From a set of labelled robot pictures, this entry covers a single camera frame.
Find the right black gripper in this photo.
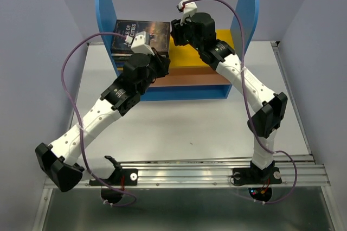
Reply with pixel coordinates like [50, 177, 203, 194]
[168, 13, 203, 52]

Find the Tale of Two Cities book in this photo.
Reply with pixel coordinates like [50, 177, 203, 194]
[111, 20, 170, 55]

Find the Three Days to See book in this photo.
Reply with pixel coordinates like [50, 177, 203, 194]
[113, 56, 130, 63]

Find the Little Women book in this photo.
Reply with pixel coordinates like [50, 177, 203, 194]
[111, 52, 169, 59]

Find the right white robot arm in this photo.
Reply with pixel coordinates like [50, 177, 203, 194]
[170, 12, 288, 185]

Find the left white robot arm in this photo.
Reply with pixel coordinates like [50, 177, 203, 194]
[35, 53, 170, 192]

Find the blue yellow wooden bookshelf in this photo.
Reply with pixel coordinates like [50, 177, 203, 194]
[95, 0, 259, 101]

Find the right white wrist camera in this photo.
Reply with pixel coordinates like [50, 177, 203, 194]
[177, 0, 197, 25]

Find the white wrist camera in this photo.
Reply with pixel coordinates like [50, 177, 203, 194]
[125, 31, 154, 55]
[177, 0, 197, 25]

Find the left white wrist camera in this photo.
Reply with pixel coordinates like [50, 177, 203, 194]
[125, 31, 154, 55]

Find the aluminium mounting rail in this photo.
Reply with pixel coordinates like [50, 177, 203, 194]
[44, 157, 330, 188]

